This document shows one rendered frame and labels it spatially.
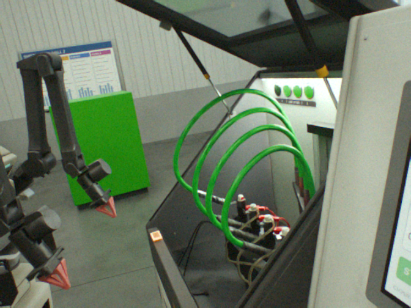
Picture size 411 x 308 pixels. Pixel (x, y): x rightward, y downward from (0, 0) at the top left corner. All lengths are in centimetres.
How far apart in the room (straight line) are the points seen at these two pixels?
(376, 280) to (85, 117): 381
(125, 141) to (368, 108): 378
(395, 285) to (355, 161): 20
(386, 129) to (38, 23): 730
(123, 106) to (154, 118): 329
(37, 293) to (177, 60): 647
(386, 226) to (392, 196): 5
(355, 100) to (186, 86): 693
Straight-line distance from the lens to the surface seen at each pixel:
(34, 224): 94
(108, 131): 419
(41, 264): 98
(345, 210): 64
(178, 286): 96
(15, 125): 773
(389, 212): 57
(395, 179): 56
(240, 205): 100
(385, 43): 61
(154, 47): 744
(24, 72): 133
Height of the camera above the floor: 151
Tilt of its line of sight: 15 degrees down
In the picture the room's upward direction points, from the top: 9 degrees counter-clockwise
